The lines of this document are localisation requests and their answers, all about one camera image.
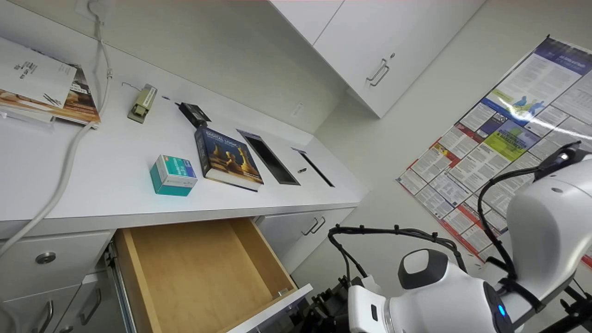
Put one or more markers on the white lower drawers left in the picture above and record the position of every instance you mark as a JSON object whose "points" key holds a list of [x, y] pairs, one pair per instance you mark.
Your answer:
{"points": [[39, 279]]}

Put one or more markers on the dark cover book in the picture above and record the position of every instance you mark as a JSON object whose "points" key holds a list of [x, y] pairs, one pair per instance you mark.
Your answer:
{"points": [[226, 160]]}

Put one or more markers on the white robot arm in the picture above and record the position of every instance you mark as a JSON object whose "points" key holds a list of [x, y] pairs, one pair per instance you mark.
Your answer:
{"points": [[549, 229]]}

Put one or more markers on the wooden drawer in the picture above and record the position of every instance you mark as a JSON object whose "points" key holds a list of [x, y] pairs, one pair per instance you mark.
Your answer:
{"points": [[202, 279]]}

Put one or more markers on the wall poster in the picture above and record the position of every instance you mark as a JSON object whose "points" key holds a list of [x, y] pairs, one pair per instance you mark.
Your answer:
{"points": [[468, 177]]}

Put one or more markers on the teal small box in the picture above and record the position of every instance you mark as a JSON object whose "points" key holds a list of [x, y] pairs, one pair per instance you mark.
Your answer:
{"points": [[172, 177]]}

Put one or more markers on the stack of papers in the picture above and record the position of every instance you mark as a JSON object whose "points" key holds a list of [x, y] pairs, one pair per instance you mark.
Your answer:
{"points": [[39, 88]]}

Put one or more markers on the white upper cabinets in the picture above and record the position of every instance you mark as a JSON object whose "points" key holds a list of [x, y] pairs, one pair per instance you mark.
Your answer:
{"points": [[377, 47]]}

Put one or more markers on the black small device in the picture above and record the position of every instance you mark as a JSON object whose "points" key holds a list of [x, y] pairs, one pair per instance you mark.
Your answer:
{"points": [[192, 114]]}

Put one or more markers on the white lower cabinet doors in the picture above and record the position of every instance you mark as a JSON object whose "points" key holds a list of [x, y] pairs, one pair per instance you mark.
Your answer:
{"points": [[296, 236]]}

